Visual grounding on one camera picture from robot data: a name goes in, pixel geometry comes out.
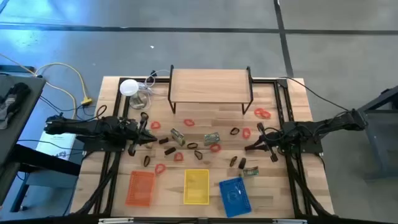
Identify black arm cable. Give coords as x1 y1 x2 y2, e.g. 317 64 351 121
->
74 104 108 122
278 76 354 113

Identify grey work glove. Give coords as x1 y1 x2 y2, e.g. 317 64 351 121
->
0 82 32 130

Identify blue plastic basket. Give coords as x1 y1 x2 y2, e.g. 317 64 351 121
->
218 176 252 218

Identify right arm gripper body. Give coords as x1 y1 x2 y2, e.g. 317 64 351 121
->
257 122 285 163

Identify orange plastic basket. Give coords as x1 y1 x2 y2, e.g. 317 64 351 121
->
124 170 156 208

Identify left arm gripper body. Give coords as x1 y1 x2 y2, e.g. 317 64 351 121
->
124 111 150 156

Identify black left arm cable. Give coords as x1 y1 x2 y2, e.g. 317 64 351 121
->
74 104 108 122

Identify wooden shelf riser black legs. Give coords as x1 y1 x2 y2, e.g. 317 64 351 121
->
167 64 254 115

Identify grey metal stand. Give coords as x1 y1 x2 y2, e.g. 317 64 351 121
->
357 85 398 181

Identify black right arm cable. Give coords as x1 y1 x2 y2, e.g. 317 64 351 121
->
278 76 354 113

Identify white mushroom table lamp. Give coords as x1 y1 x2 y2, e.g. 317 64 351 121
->
119 78 149 110

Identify white paper booklet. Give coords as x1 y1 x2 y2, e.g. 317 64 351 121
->
35 131 77 161

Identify dark side table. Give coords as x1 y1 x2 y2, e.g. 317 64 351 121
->
0 64 82 213

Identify white lamp cable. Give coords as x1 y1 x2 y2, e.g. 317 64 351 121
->
136 68 171 108

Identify yellow plastic basket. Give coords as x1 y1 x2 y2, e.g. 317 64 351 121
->
183 169 210 205

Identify yellow cable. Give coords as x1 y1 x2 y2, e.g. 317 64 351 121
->
0 52 94 121

